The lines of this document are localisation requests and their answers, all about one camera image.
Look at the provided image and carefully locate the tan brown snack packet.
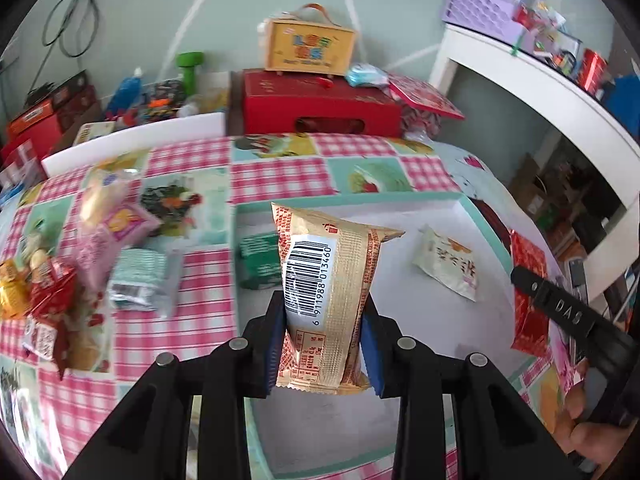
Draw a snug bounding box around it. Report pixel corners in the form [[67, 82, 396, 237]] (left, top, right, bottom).
[[271, 203, 404, 394]]

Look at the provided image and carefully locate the red gold-lettered snack packet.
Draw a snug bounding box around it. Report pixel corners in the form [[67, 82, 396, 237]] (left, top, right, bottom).
[[510, 230, 549, 358]]

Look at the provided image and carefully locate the person's right hand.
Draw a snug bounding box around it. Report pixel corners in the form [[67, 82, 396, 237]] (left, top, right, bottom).
[[553, 360, 639, 479]]

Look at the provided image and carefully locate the teal-rimmed white tray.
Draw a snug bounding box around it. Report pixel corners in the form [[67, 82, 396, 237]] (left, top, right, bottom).
[[247, 193, 562, 479]]

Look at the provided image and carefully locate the cream white snack packet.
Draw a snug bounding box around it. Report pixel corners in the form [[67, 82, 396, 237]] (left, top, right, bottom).
[[412, 226, 477, 301]]

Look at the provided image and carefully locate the mint green snack packet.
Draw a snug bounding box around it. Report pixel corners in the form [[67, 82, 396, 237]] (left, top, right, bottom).
[[106, 248, 184, 318]]

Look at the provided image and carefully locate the pink plaid tablecloth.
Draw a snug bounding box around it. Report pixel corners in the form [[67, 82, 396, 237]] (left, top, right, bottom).
[[0, 131, 566, 480]]

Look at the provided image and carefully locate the pink snack bag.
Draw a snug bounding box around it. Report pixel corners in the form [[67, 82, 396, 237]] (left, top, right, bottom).
[[74, 202, 162, 292]]

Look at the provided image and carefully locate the white foam board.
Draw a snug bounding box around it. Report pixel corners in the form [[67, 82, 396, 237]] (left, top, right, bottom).
[[41, 113, 227, 177]]

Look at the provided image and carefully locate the clear bread bun packet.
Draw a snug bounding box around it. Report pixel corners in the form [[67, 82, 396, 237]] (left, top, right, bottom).
[[79, 169, 139, 229]]

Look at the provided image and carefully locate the red patterned snack packet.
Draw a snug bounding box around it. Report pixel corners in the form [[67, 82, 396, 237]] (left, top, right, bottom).
[[30, 257, 77, 320]]

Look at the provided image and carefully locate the large red gift box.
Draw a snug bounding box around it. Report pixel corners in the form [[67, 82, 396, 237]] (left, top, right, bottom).
[[242, 70, 400, 138]]

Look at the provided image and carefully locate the red white small packet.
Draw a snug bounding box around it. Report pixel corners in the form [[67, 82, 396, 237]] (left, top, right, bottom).
[[22, 315, 68, 362]]

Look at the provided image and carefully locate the red patterned box lid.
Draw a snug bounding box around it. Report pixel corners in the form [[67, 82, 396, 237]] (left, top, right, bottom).
[[387, 74, 465, 120]]

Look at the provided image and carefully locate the cardboard box of toys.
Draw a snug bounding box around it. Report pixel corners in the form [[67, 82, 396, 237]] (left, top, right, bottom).
[[72, 72, 232, 146]]

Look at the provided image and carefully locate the orange yellow snack packet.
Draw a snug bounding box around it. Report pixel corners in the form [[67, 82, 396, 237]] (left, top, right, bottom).
[[0, 259, 30, 320]]

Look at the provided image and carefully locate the white shelf unit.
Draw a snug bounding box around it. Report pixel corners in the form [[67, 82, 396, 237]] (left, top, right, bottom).
[[428, 24, 640, 300]]

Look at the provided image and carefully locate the light blue tissue pack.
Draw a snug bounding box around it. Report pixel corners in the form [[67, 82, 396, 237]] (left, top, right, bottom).
[[345, 63, 388, 88]]

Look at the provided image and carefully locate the blue plastic bottle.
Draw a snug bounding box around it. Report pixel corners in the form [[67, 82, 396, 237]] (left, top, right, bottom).
[[104, 67, 143, 120]]

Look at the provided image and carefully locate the green dumbbell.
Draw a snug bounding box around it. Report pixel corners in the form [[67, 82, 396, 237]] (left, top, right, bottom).
[[176, 51, 204, 96]]

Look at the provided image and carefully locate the red flat box stack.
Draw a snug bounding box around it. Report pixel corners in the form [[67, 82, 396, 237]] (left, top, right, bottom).
[[1, 70, 101, 162]]

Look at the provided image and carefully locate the yellow handled gift box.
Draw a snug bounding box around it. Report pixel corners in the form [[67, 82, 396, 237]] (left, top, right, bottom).
[[258, 3, 358, 77]]

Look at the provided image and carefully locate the black hanging cable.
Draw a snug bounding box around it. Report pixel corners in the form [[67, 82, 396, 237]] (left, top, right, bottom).
[[29, 0, 104, 91]]

